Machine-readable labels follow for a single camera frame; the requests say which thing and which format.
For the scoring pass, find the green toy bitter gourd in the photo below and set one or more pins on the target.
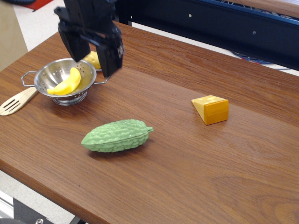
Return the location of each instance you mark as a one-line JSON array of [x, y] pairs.
[[117, 136]]

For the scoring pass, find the orange toy cheese wedge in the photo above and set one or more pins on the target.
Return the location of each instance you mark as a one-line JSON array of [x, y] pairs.
[[212, 109]]

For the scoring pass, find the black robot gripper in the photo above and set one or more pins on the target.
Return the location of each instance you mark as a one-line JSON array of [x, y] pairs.
[[91, 21]]

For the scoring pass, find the steel colander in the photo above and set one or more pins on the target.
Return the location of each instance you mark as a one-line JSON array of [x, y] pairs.
[[57, 71]]

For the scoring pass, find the wooden slotted spatula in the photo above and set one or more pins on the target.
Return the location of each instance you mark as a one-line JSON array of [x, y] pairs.
[[16, 102]]

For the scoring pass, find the red crate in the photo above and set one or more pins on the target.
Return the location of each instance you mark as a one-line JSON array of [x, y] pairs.
[[38, 4]]

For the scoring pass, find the dark blue metal frame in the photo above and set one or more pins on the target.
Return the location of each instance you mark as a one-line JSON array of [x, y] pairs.
[[241, 29]]

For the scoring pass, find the yellow toy banana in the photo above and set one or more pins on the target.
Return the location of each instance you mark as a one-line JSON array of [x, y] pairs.
[[67, 86]]

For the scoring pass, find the light wooden panel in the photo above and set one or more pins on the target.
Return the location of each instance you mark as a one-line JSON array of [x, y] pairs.
[[12, 44]]

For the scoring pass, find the yellow toy potato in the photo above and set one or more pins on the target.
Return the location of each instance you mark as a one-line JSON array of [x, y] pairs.
[[92, 58]]

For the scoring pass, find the metal table mount bracket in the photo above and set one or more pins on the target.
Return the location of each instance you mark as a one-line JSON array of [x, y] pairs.
[[40, 211]]

